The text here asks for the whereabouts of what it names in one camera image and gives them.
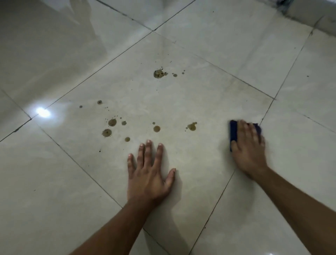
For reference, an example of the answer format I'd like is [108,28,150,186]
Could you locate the person's right hand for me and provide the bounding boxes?
[230,120,269,181]

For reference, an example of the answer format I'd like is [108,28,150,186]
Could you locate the person's left hand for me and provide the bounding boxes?
[127,140,176,208]

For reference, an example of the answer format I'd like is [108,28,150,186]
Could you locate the dark blue cleaning sponge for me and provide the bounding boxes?
[230,120,263,152]

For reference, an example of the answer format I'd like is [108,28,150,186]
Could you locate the person's right forearm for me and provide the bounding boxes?
[253,168,336,255]

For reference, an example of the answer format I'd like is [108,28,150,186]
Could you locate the person's left forearm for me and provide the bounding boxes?
[69,201,156,255]

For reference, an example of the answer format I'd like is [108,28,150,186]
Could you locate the brown spill spots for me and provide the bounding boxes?
[79,69,198,143]

